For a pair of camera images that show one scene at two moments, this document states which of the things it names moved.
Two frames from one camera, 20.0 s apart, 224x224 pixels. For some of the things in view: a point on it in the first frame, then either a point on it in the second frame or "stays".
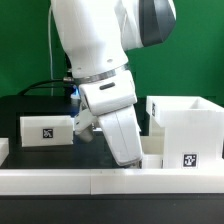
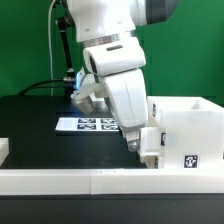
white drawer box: [152, 161] stays
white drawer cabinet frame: [192, 128] stays
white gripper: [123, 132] → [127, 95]
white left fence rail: [4, 150] stays
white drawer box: [49, 130] → [152, 140]
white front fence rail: [111, 181] stays
